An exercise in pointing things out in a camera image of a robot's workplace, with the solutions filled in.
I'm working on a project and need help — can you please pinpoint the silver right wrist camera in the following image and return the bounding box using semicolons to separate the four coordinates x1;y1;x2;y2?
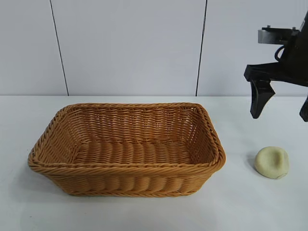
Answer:
257;25;300;46

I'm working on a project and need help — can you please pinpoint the brown woven wicker basket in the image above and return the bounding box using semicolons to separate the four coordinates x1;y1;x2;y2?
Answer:
27;103;227;197

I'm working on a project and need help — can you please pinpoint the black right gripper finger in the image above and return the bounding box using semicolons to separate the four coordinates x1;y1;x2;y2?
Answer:
299;95;308;122
249;80;275;119

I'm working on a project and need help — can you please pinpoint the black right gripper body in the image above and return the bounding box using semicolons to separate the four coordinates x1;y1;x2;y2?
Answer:
244;14;308;87

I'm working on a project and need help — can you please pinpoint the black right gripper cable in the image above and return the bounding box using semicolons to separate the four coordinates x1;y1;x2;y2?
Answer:
273;46;286;61

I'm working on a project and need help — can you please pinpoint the pale yellow egg yolk pastry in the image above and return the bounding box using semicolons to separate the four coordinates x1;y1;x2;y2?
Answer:
254;146;289;180

